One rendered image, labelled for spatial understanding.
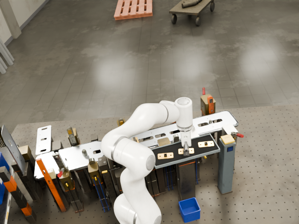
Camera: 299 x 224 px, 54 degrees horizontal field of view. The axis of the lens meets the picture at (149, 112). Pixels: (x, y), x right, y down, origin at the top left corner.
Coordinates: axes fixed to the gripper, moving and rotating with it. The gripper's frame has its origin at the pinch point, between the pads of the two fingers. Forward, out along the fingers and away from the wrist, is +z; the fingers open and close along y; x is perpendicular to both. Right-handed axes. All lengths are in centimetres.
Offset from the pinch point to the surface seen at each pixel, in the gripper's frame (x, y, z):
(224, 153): -21.7, 4.1, 10.4
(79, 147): 70, 24, 19
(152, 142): 21.3, 24.9, 18.7
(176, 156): 5.3, -3.6, 2.7
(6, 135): 104, 9, -9
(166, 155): 11.0, -3.6, 1.6
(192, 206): -1.8, -4.5, 48.4
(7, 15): 345, 483, 69
